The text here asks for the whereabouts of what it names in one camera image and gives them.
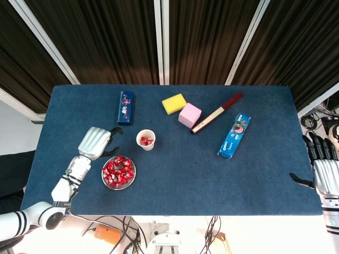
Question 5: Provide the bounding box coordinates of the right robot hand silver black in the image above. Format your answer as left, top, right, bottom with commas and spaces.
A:
289, 131, 339, 198

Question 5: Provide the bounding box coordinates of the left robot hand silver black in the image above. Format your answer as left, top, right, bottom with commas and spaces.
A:
77, 126, 124, 161

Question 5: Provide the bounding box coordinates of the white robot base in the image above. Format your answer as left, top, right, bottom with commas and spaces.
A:
145, 221, 184, 254

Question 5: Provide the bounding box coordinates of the white paper cup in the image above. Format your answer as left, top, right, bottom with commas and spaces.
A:
136, 129, 156, 151

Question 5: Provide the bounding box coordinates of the dark blue printed box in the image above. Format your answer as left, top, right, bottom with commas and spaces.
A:
117, 90, 135, 126

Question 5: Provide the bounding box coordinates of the round metal plate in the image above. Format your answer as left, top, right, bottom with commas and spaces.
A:
101, 155, 137, 190

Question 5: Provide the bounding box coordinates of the black electronic device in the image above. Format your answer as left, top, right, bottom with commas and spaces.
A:
320, 116, 339, 128

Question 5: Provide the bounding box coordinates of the yellow sponge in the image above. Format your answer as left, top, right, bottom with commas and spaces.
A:
162, 93, 188, 116

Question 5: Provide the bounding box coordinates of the black fabric object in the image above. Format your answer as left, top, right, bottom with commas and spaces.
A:
0, 150, 37, 215

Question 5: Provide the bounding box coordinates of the orange device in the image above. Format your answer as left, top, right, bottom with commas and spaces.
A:
94, 224, 122, 246

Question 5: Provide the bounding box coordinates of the blue table cloth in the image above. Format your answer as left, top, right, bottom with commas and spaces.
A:
20, 84, 323, 216

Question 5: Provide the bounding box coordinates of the pink foam cube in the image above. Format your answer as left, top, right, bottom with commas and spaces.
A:
178, 102, 202, 128

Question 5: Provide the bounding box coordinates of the blue Oreo cookie box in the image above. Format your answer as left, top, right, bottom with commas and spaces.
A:
217, 113, 252, 160

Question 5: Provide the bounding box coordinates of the dark brown curtain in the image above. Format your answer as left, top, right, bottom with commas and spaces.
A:
25, 0, 160, 85
0, 0, 74, 114
233, 0, 339, 112
168, 0, 260, 85

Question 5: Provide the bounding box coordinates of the long dark red box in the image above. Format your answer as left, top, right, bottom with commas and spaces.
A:
190, 92, 244, 135

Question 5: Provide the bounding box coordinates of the black coiled cable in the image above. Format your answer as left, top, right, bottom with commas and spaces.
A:
300, 113, 323, 132

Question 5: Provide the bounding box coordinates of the white frame beam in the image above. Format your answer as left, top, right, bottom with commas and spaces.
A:
298, 82, 339, 119
0, 87, 46, 124

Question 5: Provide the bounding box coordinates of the white frame post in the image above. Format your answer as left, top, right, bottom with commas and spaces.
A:
153, 0, 165, 85
225, 0, 271, 85
9, 0, 81, 85
161, 0, 171, 85

